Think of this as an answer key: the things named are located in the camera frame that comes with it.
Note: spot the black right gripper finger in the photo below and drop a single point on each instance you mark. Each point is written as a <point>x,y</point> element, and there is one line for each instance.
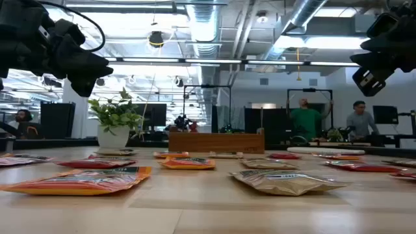
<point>373,58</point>
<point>373,66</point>

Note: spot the large black panel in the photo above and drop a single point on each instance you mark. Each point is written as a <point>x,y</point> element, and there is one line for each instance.
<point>57,120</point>

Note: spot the long ceiling light strip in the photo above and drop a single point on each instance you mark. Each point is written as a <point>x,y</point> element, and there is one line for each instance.
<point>211,61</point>

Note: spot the red strawberry tea bag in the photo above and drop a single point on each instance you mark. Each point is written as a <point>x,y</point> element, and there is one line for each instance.
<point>362,166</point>
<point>284,156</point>
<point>404,175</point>

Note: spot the silver round ventilation duct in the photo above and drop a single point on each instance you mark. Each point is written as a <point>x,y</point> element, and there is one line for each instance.
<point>305,13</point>
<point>204,26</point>

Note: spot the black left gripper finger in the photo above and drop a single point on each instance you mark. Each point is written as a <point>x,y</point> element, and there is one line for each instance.
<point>84,60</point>
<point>87,74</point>

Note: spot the green plant in white pot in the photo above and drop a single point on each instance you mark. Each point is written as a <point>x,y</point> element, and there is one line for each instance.
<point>113,138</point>

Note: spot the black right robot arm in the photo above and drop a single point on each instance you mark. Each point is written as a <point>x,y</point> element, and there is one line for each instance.
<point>403,16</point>

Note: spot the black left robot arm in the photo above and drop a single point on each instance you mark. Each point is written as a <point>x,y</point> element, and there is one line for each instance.
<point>19,16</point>

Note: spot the small green background plant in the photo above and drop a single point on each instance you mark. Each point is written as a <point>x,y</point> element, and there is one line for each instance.
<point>334,135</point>

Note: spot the wooden compartment tea box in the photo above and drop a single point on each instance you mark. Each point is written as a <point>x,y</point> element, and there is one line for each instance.
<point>216,143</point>

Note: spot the person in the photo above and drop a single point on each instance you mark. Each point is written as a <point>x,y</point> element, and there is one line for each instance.
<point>359,123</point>
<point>305,122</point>
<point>23,116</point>

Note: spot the small black background robot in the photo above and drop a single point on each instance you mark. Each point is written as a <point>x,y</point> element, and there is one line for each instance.
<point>182,123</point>

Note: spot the black metal gantry frame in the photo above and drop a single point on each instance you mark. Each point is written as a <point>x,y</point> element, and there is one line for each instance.
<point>208,86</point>
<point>308,89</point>

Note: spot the black ceiling device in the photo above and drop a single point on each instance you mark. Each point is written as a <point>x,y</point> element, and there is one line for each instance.
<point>156,39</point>

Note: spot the dark partition screen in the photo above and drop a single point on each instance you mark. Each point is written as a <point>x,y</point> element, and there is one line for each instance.
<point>276,125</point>

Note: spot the black aluminium rig frame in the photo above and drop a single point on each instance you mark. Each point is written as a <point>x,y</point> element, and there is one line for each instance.
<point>48,144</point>

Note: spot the small red object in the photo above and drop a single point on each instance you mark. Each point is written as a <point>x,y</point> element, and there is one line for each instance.
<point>193,126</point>

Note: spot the black computer monitor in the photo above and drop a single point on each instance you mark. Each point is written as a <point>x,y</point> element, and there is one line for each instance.
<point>385,114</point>
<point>156,114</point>

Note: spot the grey metal cylinder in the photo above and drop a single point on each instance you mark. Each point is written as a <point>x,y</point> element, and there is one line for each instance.
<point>9,144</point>

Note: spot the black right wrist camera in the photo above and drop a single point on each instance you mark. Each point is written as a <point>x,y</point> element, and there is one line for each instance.
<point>370,83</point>

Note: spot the black office chair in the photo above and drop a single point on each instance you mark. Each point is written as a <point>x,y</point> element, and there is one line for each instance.
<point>31,130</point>

